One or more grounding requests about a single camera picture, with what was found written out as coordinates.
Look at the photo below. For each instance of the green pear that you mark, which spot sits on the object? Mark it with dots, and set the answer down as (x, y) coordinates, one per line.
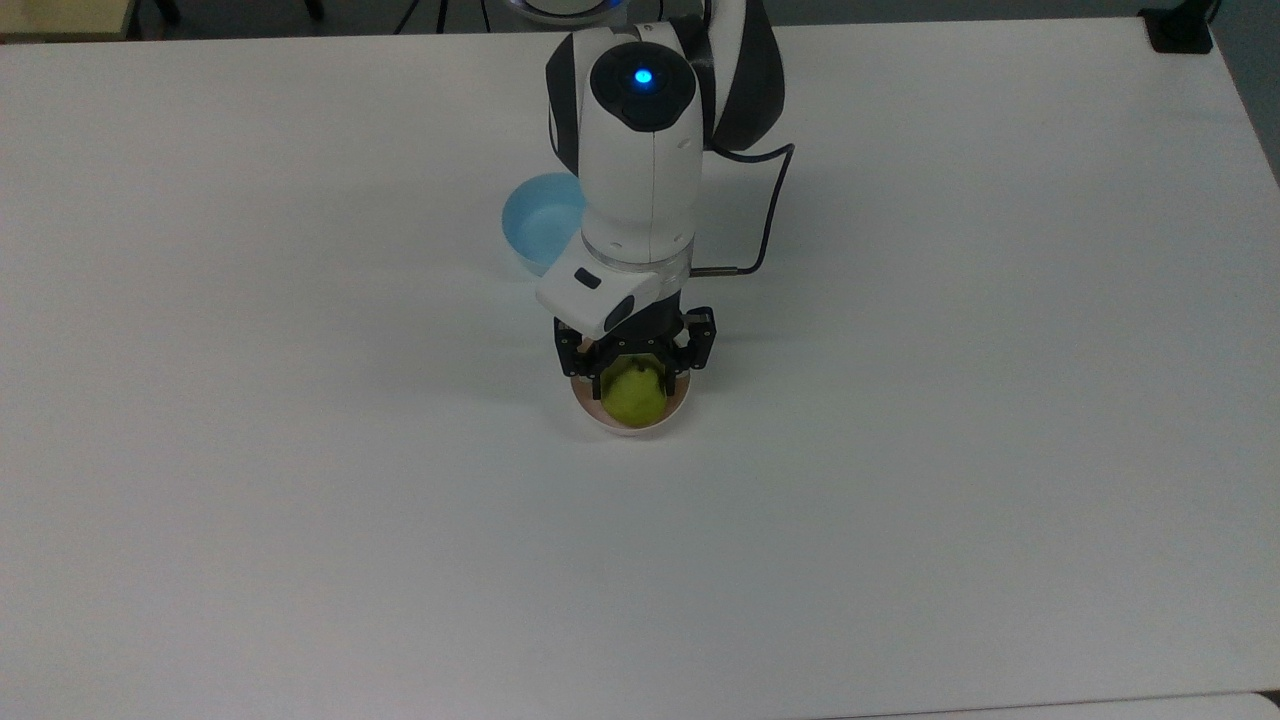
(634, 394)

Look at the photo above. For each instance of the light wooden board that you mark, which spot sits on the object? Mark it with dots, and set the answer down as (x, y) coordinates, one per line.
(60, 16)

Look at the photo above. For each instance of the black table clamp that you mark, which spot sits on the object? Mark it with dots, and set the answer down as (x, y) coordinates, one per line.
(1180, 30)

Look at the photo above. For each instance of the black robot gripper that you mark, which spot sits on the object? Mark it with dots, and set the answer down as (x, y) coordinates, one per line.
(668, 322)

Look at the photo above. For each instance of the pink plastic bowl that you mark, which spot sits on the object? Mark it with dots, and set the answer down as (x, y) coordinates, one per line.
(640, 430)

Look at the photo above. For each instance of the blue plastic bowl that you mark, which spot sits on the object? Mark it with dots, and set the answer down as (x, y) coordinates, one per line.
(540, 222)

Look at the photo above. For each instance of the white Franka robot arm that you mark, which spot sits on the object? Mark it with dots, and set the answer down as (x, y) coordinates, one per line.
(640, 170)

